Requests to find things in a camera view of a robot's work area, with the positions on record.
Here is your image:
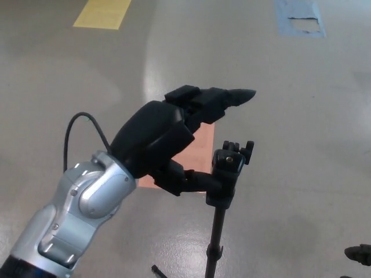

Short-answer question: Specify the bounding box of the pink rectangular floor patch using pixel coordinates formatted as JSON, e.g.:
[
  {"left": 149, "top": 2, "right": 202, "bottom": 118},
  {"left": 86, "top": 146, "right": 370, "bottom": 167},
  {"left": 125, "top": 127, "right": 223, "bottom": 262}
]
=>
[{"left": 137, "top": 121, "right": 216, "bottom": 195}]

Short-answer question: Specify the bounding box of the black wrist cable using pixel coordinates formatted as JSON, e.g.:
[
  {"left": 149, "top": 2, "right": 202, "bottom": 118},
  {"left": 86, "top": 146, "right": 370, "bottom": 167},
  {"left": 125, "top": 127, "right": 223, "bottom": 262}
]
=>
[{"left": 63, "top": 111, "right": 113, "bottom": 172}]

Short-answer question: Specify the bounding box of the torn blue floor patch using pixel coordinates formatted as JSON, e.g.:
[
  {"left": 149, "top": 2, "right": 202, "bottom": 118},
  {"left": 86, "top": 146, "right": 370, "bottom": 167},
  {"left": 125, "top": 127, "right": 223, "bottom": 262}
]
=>
[{"left": 273, "top": 0, "right": 328, "bottom": 38}]

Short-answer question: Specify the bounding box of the yellow rectangular floor patch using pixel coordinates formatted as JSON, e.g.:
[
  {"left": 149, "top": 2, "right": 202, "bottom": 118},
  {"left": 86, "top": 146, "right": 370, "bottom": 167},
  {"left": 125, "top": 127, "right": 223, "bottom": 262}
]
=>
[{"left": 72, "top": 0, "right": 133, "bottom": 30}]

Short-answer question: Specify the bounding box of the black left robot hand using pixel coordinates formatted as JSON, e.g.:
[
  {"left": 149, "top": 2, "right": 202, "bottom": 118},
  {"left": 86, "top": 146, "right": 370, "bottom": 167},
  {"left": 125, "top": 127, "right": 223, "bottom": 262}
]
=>
[{"left": 109, "top": 85, "right": 257, "bottom": 198}]

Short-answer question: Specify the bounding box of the black tripod phone stand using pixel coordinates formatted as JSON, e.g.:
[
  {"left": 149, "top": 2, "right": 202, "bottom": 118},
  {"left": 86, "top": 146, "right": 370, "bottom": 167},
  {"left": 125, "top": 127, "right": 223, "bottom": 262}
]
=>
[{"left": 151, "top": 140, "right": 256, "bottom": 278}]

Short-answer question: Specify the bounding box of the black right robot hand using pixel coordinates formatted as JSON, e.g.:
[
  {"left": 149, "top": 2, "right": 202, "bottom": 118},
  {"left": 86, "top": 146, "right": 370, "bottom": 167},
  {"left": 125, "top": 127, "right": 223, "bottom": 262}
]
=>
[{"left": 344, "top": 243, "right": 371, "bottom": 265}]

